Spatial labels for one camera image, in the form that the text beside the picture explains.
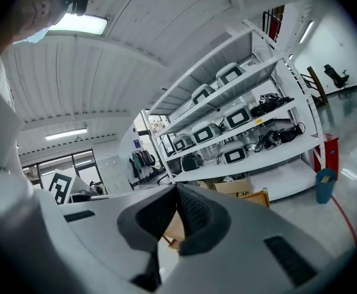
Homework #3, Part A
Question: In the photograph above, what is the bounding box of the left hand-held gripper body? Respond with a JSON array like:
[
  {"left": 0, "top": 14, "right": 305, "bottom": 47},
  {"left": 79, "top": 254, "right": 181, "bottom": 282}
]
[{"left": 48, "top": 168, "right": 91, "bottom": 206}]

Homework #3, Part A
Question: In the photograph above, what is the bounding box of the large cardboard box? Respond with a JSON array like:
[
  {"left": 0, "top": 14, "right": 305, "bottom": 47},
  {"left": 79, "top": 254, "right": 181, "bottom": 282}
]
[{"left": 213, "top": 177, "right": 253, "bottom": 198}]

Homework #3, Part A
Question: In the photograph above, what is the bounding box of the teal waste bin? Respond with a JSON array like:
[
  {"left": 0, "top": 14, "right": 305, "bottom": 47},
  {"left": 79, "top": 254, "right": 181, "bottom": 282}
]
[{"left": 315, "top": 168, "right": 337, "bottom": 205}]

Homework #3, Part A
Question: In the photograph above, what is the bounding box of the person's head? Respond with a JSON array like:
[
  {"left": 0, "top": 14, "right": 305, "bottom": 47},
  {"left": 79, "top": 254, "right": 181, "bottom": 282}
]
[{"left": 0, "top": 0, "right": 72, "bottom": 55}]

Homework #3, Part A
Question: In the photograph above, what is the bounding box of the grey locker cabinet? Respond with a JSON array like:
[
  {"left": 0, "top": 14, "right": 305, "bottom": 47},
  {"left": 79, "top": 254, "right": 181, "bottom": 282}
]
[{"left": 97, "top": 154, "right": 135, "bottom": 195}]

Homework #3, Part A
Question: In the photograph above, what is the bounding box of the black bag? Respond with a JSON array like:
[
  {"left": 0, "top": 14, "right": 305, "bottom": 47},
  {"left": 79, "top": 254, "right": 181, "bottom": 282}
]
[{"left": 180, "top": 152, "right": 205, "bottom": 172}]

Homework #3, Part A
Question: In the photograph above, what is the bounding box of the clothes rack with garments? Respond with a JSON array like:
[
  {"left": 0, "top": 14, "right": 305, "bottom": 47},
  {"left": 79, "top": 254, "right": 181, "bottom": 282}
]
[{"left": 128, "top": 149, "right": 157, "bottom": 179}]

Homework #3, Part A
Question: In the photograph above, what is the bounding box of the light blue face mask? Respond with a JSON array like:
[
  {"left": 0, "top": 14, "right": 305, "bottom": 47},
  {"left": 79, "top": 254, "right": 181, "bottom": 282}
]
[{"left": 12, "top": 28, "right": 50, "bottom": 45}]

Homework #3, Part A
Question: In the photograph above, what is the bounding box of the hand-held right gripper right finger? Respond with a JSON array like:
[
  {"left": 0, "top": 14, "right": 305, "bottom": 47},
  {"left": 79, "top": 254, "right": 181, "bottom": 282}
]
[{"left": 161, "top": 183, "right": 336, "bottom": 294}]

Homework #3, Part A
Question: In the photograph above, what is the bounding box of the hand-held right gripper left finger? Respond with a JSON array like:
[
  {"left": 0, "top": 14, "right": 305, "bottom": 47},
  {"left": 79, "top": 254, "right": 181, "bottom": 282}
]
[{"left": 38, "top": 183, "right": 178, "bottom": 294}]

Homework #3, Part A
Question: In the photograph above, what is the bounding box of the group of white screen appliances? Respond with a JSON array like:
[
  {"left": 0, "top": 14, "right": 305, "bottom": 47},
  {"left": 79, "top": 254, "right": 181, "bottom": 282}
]
[{"left": 171, "top": 61, "right": 255, "bottom": 165}]

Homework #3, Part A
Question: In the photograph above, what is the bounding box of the black-framed window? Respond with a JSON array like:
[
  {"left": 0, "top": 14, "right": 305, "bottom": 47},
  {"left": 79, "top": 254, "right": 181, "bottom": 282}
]
[{"left": 20, "top": 148, "right": 101, "bottom": 192}]

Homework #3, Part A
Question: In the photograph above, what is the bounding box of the pile of black cables and devices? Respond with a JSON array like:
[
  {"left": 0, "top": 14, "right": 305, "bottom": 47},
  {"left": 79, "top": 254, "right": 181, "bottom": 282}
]
[{"left": 246, "top": 92, "right": 307, "bottom": 153}]

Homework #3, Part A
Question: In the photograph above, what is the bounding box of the black head-worn camera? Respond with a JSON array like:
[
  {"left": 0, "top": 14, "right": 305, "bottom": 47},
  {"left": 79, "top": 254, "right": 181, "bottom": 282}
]
[{"left": 70, "top": 0, "right": 92, "bottom": 17}]

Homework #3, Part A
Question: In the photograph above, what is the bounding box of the black office chair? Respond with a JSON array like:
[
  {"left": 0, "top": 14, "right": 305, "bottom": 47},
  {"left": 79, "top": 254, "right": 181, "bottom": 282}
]
[{"left": 323, "top": 64, "right": 350, "bottom": 89}]

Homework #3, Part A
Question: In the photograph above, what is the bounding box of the white metal shelving unit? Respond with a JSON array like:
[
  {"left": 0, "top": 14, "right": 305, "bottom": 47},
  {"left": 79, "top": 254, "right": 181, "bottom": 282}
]
[{"left": 141, "top": 18, "right": 328, "bottom": 202}]

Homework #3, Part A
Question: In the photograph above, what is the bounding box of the leaning wooden plank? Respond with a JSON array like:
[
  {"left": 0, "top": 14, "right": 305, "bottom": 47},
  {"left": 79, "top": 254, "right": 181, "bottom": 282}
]
[{"left": 306, "top": 66, "right": 329, "bottom": 105}]

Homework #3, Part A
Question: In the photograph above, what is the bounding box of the person in white shirt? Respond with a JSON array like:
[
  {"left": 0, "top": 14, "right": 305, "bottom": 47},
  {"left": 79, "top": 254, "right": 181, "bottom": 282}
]
[{"left": 0, "top": 38, "right": 37, "bottom": 202}]

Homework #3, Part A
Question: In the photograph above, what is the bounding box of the ceiling strip light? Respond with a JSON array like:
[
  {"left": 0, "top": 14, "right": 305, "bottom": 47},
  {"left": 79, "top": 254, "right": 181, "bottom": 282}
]
[
  {"left": 45, "top": 128, "right": 89, "bottom": 141},
  {"left": 299, "top": 20, "right": 315, "bottom": 45},
  {"left": 48, "top": 12, "right": 108, "bottom": 36}
]

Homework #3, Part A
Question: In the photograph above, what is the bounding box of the small cardboard box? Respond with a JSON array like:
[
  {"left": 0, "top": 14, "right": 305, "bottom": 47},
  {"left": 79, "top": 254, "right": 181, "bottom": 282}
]
[{"left": 195, "top": 179, "right": 216, "bottom": 191}]

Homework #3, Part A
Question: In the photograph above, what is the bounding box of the red metal box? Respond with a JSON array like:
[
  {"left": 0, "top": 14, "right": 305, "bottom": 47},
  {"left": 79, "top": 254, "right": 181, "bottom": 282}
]
[{"left": 312, "top": 132, "right": 340, "bottom": 182}]

